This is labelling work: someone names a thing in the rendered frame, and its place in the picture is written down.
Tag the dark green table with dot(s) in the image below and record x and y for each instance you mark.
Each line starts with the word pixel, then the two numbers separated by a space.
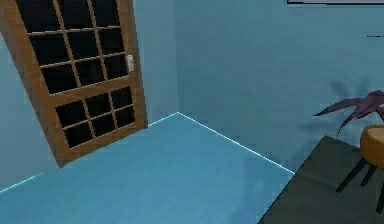
pixel 313 190

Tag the purple house plant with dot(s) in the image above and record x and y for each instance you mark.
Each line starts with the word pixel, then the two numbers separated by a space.
pixel 360 106

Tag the brown wooden glazed door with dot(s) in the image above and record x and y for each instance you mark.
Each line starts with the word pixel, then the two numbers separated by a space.
pixel 50 100

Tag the orange plant pot on legs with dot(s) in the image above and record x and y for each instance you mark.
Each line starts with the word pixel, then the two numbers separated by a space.
pixel 372 145

